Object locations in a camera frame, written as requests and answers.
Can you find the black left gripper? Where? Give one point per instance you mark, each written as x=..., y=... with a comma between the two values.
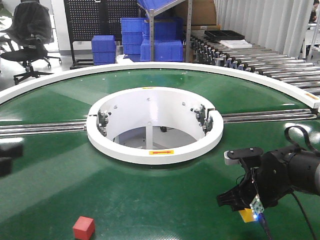
x=9, y=152

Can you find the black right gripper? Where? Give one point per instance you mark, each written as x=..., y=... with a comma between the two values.
x=270, y=180

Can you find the yellow studded toy brick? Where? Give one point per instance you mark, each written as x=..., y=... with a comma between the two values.
x=248, y=215

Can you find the red cube block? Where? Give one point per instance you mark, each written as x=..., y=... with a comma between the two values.
x=83, y=228

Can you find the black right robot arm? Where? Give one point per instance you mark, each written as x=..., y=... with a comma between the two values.
x=304, y=172

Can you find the green circuit board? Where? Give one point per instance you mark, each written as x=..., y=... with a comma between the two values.
x=256, y=206

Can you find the left steel roller bars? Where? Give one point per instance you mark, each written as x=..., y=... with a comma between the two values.
x=42, y=128

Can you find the steel roller bars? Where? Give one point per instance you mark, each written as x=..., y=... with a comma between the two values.
x=42, y=128
x=269, y=116

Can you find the white outer conveyor rim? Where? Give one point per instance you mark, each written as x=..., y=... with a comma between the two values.
x=303, y=96

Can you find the yellow arrow label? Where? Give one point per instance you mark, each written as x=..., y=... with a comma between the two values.
x=161, y=152

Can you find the right steel roller bars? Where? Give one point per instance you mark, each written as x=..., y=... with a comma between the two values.
x=269, y=116

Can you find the black office chair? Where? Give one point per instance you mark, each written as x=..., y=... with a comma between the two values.
x=31, y=28

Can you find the steel roller conveyor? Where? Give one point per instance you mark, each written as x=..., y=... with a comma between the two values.
x=297, y=72

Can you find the small blue crate stack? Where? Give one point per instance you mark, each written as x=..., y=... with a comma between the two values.
x=103, y=49

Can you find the black perforated pegboard stand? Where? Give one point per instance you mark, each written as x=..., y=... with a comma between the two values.
x=88, y=18

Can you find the white flat tray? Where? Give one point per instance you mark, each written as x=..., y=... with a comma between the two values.
x=236, y=44

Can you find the large blue crate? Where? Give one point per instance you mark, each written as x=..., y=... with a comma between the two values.
x=164, y=51

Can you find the black compartment tray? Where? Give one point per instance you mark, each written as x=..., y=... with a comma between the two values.
x=218, y=35

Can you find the tall blue crate stack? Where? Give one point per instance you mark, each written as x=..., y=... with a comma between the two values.
x=132, y=35

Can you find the white pleated curtain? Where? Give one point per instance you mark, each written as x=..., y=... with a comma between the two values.
x=279, y=25

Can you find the cardboard box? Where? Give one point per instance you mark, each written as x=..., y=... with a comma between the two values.
x=203, y=15

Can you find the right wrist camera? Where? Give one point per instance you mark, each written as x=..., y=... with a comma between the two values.
x=249, y=156

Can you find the metal shelf frame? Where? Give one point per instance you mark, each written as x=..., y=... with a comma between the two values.
x=163, y=9

